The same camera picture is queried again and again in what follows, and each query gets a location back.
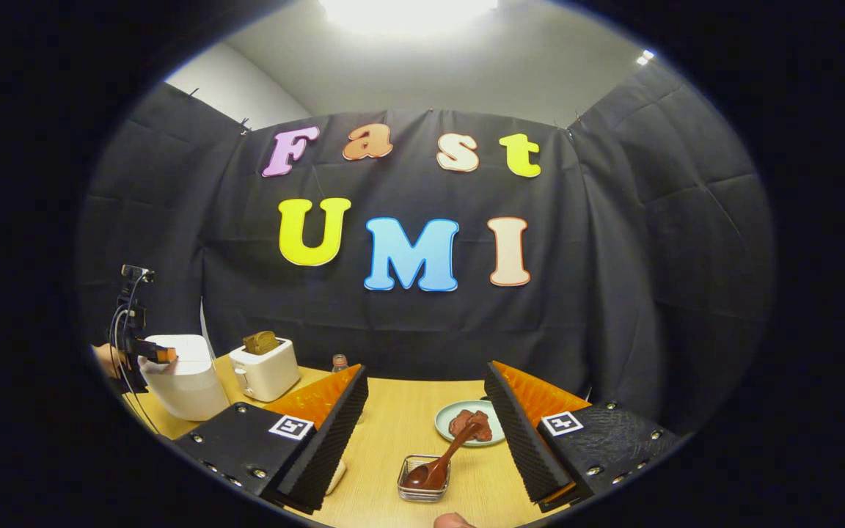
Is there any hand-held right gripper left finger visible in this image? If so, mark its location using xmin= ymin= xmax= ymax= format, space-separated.
xmin=173 ymin=363 xmax=370 ymax=516

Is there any white toaster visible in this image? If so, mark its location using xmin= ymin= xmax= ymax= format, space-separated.
xmin=229 ymin=337 xmax=301 ymax=403

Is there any black cable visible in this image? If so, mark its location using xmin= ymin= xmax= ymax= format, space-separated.
xmin=109 ymin=308 xmax=161 ymax=435

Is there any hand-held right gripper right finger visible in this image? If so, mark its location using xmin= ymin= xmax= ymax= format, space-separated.
xmin=483 ymin=359 xmax=681 ymax=513

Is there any white rice cooker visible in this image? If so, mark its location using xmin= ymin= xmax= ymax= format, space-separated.
xmin=138 ymin=334 xmax=231 ymax=422

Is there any pale green plate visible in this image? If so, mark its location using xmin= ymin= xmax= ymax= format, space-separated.
xmin=434 ymin=400 xmax=505 ymax=447

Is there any large ceiling light panel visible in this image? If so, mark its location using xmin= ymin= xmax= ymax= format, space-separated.
xmin=320 ymin=0 xmax=500 ymax=36

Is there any brown wooden spoon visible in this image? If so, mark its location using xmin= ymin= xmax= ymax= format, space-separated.
xmin=403 ymin=419 xmax=483 ymax=491

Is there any metal wire chopstick holder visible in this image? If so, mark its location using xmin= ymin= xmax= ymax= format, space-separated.
xmin=397 ymin=455 xmax=453 ymax=504

